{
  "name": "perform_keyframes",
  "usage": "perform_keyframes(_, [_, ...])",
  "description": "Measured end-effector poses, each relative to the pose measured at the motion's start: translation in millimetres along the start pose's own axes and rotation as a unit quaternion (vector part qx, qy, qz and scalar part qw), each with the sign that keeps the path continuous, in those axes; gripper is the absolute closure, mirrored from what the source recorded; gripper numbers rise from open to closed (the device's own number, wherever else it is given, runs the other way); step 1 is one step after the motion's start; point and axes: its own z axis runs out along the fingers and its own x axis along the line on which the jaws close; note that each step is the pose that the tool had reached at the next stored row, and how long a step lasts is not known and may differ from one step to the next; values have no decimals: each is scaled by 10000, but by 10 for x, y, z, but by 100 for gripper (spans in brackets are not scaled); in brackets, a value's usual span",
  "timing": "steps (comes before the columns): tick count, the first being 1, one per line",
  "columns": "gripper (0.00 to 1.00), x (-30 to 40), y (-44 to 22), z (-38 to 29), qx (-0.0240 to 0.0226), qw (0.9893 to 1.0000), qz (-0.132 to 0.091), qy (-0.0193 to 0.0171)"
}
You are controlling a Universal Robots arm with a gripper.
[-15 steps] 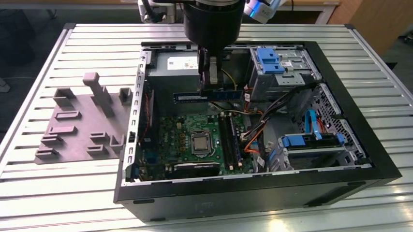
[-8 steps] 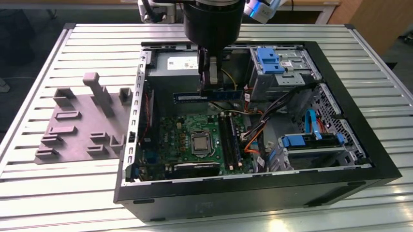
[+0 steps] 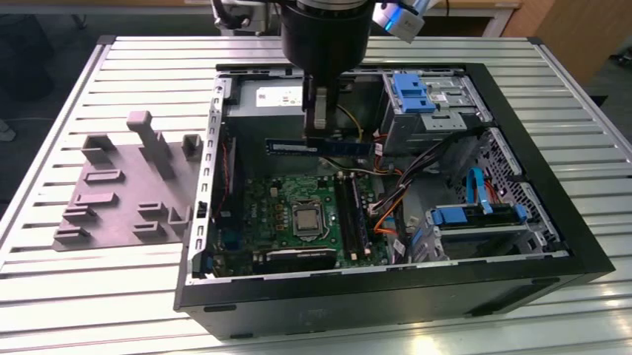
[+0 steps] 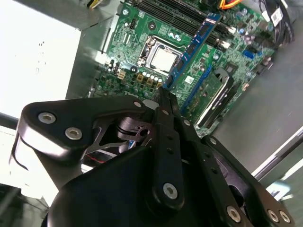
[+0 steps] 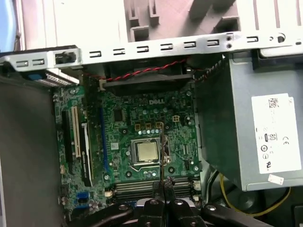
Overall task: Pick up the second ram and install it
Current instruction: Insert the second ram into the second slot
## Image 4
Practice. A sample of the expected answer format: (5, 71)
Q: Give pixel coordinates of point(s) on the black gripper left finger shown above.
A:
(59, 116)

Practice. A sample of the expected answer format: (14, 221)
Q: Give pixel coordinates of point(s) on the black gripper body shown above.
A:
(113, 201)

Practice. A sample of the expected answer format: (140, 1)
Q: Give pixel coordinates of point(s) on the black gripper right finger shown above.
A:
(208, 151)

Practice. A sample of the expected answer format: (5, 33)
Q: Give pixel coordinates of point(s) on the RAM stick with black chips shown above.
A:
(189, 50)

